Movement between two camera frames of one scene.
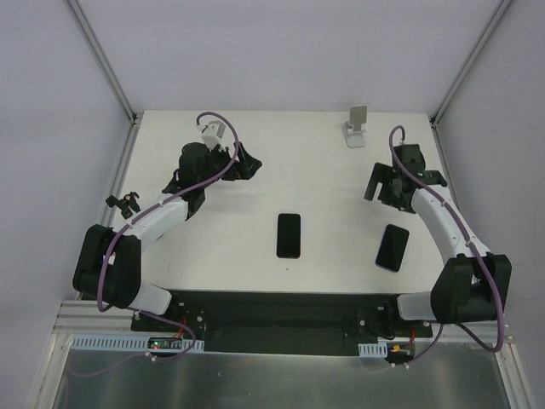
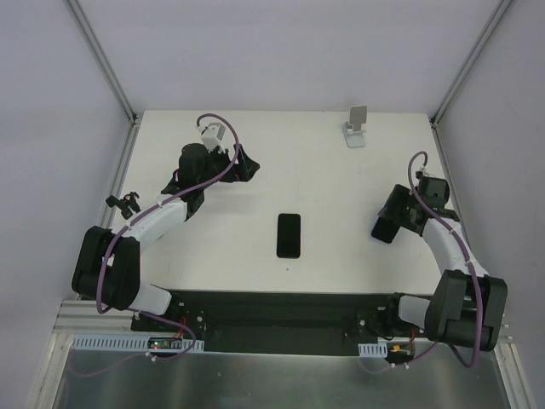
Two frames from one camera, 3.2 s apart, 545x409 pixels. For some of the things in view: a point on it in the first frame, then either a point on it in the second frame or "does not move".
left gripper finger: [254, 164] does not move
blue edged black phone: [392, 247] → [385, 229]
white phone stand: [354, 135] does not move
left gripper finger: [247, 159] does not move
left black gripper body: [234, 161] does not move
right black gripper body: [381, 184] → [392, 211]
